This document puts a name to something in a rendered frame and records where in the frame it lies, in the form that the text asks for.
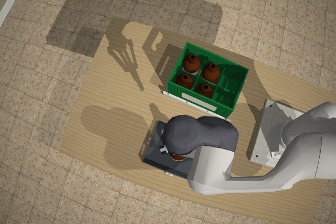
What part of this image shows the green plastic bottle crate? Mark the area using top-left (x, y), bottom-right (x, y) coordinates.
top-left (167, 42), bottom-right (245, 118)

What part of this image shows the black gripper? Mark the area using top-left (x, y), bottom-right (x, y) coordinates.
top-left (159, 145), bottom-right (171, 154)

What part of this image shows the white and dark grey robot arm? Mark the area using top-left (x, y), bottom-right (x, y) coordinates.
top-left (161, 101), bottom-right (336, 196)

